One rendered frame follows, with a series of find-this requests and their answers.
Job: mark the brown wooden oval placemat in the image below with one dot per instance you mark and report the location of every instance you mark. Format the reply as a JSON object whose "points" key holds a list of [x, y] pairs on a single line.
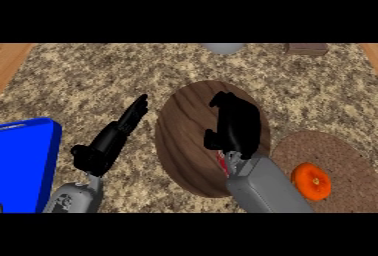
{"points": [[189, 133]]}

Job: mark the red can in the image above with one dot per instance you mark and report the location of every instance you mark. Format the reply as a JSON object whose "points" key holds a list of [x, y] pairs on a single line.
{"points": [[222, 163]]}

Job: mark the brown round cork mat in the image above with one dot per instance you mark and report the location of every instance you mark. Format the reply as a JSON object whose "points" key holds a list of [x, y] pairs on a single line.
{"points": [[340, 156]]}

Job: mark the blue box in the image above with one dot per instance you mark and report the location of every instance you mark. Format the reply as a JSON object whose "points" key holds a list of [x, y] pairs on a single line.
{"points": [[24, 166]]}

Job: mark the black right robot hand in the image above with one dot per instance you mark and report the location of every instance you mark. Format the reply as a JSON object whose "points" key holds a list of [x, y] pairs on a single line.
{"points": [[241, 126]]}

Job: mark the grey bowl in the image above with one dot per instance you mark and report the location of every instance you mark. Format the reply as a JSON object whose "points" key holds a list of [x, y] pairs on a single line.
{"points": [[223, 48]]}

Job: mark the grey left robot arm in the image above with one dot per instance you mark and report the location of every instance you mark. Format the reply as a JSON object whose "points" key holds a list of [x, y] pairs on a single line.
{"points": [[74, 199]]}

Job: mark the orange fruit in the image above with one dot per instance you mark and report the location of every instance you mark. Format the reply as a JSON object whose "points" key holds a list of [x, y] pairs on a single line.
{"points": [[310, 181]]}

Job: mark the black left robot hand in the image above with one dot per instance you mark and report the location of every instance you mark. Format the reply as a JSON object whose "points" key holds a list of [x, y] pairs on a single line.
{"points": [[105, 141]]}

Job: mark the brown block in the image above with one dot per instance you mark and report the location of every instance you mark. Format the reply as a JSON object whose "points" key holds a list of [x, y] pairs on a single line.
{"points": [[306, 49]]}

